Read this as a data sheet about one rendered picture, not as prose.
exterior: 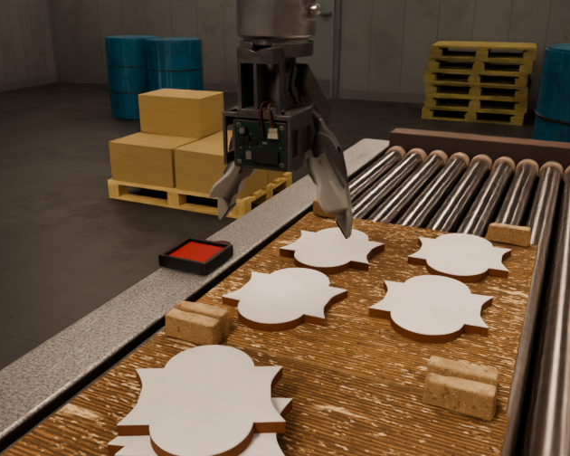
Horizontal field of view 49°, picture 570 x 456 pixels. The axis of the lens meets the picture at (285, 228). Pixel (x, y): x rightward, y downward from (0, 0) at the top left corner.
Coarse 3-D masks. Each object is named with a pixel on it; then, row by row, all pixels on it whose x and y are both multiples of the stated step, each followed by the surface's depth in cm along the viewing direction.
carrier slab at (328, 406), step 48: (96, 384) 57; (288, 384) 57; (336, 384) 57; (384, 384) 57; (48, 432) 50; (96, 432) 50; (288, 432) 50; (336, 432) 50; (384, 432) 50; (432, 432) 50; (480, 432) 50
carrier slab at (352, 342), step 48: (288, 240) 90; (384, 240) 90; (240, 288) 75; (480, 288) 75; (528, 288) 75; (240, 336) 65; (288, 336) 65; (336, 336) 65; (384, 336) 65; (480, 336) 65
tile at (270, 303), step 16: (256, 272) 76; (272, 272) 76; (288, 272) 76; (304, 272) 76; (320, 272) 76; (256, 288) 73; (272, 288) 73; (288, 288) 73; (304, 288) 73; (320, 288) 73; (336, 288) 73; (224, 304) 71; (240, 304) 69; (256, 304) 69; (272, 304) 69; (288, 304) 69; (304, 304) 69; (320, 304) 69; (240, 320) 67; (256, 320) 65; (272, 320) 65; (288, 320) 65; (304, 320) 67; (320, 320) 66
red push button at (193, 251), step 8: (184, 248) 89; (192, 248) 89; (200, 248) 89; (208, 248) 89; (216, 248) 89; (176, 256) 86; (184, 256) 86; (192, 256) 86; (200, 256) 86; (208, 256) 86
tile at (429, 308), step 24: (384, 288) 75; (408, 288) 73; (432, 288) 73; (456, 288) 73; (384, 312) 68; (408, 312) 67; (432, 312) 67; (456, 312) 67; (480, 312) 69; (408, 336) 64; (432, 336) 63; (456, 336) 64
